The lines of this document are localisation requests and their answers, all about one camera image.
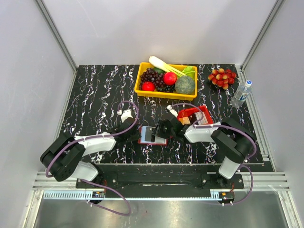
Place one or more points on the black VIP credit card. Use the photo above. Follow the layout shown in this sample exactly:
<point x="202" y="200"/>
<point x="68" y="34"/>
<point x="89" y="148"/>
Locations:
<point x="146" y="134"/>

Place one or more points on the stack of credit cards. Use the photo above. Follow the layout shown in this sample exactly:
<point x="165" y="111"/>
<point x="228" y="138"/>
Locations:
<point x="188" y="119"/>

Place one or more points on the red plastic card bin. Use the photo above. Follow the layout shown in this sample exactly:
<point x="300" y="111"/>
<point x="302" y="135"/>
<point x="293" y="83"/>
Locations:
<point x="202" y="109"/>

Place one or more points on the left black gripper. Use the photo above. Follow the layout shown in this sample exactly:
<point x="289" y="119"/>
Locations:
<point x="135" y="138"/>

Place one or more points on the yellow plastic fruit tray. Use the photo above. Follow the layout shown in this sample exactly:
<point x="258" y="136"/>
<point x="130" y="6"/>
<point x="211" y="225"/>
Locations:
<point x="145" y="65"/>

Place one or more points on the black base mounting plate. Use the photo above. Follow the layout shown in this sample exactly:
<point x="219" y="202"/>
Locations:
<point x="204" y="176"/>

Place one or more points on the dark green cucumber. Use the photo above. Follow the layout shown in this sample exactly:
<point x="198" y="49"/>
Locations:
<point x="159" y="71"/>

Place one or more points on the clear water bottle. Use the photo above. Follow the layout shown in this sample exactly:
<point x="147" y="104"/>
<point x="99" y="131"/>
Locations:
<point x="241" y="94"/>

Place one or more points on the green melon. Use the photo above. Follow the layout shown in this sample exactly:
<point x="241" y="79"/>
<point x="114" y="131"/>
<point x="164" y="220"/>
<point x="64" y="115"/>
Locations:
<point x="185" y="85"/>

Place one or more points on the red card holder wallet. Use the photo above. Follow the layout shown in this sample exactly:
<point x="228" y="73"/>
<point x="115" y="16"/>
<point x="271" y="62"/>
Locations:
<point x="158" y="140"/>

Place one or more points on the red apple upper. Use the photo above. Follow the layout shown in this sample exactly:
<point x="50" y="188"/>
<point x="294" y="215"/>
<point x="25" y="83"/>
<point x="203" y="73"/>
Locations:
<point x="170" y="78"/>

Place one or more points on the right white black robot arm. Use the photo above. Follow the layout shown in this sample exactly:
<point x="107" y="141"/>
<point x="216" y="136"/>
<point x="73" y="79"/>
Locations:
<point x="234" y="141"/>

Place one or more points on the dark purple grape bunch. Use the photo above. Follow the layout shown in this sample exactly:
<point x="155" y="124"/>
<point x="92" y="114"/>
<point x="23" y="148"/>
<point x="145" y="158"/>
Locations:
<point x="152" y="76"/>

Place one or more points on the red apple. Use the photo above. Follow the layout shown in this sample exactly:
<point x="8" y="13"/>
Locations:
<point x="148" y="86"/>
<point x="170" y="78"/>

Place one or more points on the red apple lower left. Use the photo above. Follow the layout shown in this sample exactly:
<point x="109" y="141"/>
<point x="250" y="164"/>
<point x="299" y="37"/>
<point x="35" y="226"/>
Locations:
<point x="148" y="86"/>

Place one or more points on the white green leek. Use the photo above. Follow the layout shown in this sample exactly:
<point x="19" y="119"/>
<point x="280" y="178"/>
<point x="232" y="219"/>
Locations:
<point x="158" y="63"/>

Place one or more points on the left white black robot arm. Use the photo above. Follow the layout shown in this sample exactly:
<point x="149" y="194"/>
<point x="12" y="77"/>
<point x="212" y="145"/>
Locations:
<point x="63" y="158"/>

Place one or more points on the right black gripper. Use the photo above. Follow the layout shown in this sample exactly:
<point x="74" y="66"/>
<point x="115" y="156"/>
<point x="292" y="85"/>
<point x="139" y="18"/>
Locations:
<point x="158" y="131"/>

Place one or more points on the green lettuce leaf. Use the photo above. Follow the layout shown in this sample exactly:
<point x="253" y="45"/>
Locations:
<point x="189" y="71"/>

